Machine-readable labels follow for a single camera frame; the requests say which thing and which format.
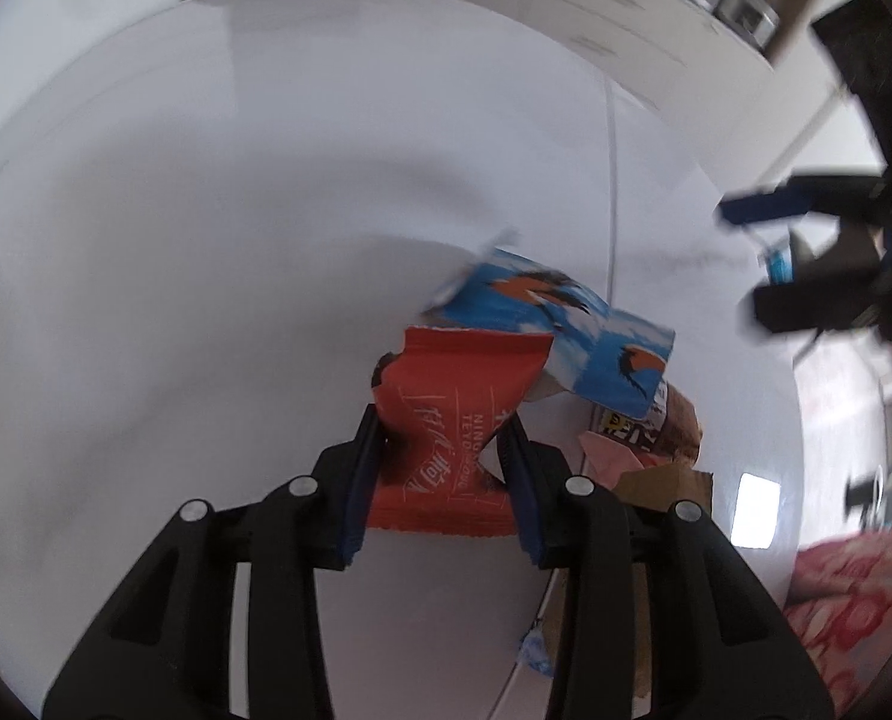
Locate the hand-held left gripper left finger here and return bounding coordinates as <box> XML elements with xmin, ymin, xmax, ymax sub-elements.
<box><xmin>41</xmin><ymin>403</ymin><xmax>381</xmax><ymax>720</ymax></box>

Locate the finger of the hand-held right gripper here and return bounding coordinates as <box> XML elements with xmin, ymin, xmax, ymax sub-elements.
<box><xmin>752</xmin><ymin>219</ymin><xmax>885</xmax><ymax>335</ymax></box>
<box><xmin>719</xmin><ymin>176</ymin><xmax>889</xmax><ymax>230</ymax></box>

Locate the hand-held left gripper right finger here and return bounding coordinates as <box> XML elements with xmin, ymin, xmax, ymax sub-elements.
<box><xmin>494</xmin><ymin>416</ymin><xmax>837</xmax><ymax>720</ymax></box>

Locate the red snack wrapper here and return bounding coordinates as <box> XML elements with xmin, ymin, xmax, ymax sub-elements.
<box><xmin>367</xmin><ymin>326</ymin><xmax>555</xmax><ymax>537</ymax></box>

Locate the pinkish red wrapper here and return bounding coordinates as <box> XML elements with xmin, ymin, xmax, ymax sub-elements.
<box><xmin>579</xmin><ymin>427</ymin><xmax>642</xmax><ymax>488</ymax></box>

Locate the brown cardboard piece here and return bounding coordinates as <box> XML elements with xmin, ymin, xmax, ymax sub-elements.
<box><xmin>543</xmin><ymin>465</ymin><xmax>715</xmax><ymax>698</ymax></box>

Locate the small blue white wrapper scrap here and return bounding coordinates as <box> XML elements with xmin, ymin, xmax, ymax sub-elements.
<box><xmin>519</xmin><ymin>626</ymin><xmax>553</xmax><ymax>680</ymax></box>

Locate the brown printed snack packet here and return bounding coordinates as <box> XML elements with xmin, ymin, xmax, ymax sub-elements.
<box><xmin>596</xmin><ymin>382</ymin><xmax>703</xmax><ymax>466</ymax></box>

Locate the blue snack packet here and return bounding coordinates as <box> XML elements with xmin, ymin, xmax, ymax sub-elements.
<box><xmin>419</xmin><ymin>229</ymin><xmax>675</xmax><ymax>421</ymax></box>

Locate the beige drawer unit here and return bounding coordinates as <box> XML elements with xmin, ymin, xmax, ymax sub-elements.
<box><xmin>521</xmin><ymin>0</ymin><xmax>814</xmax><ymax>113</ymax></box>

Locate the red patterned cloth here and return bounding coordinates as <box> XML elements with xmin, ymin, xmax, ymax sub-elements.
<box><xmin>783</xmin><ymin>517</ymin><xmax>892</xmax><ymax>720</ymax></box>

